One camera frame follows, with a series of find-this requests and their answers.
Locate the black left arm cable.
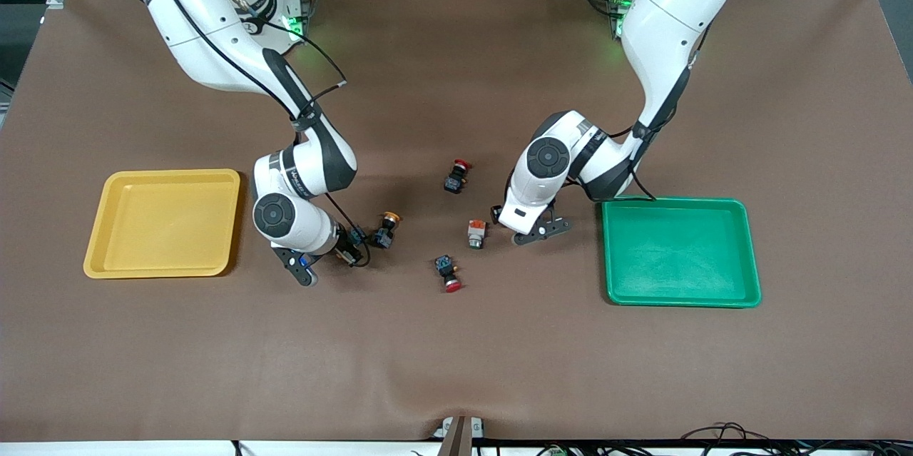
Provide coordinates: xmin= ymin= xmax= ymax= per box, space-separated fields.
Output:
xmin=563 ymin=124 xmax=657 ymax=201

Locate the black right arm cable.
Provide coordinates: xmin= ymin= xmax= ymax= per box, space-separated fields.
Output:
xmin=146 ymin=0 xmax=373 ymax=268

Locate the black cable bundle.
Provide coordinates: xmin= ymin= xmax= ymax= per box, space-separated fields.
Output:
xmin=678 ymin=422 xmax=913 ymax=456

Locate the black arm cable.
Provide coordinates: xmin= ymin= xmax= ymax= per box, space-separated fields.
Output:
xmin=563 ymin=124 xmax=657 ymax=201
xmin=146 ymin=0 xmax=373 ymax=268

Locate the green plastic tray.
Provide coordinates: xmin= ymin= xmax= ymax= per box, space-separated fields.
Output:
xmin=601 ymin=197 xmax=762 ymax=308

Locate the brown post with white brackets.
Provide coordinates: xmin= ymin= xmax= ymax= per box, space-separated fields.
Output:
xmin=432 ymin=415 xmax=486 ymax=456

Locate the brown table mat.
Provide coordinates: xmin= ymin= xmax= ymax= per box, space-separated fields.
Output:
xmin=0 ymin=0 xmax=913 ymax=442

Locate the yellow plastic tray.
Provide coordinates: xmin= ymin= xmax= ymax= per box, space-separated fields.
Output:
xmin=83 ymin=169 xmax=242 ymax=279

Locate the red push button black body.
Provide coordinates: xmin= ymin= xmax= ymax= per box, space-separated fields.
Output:
xmin=444 ymin=158 xmax=473 ymax=195
xmin=434 ymin=254 xmax=464 ymax=293

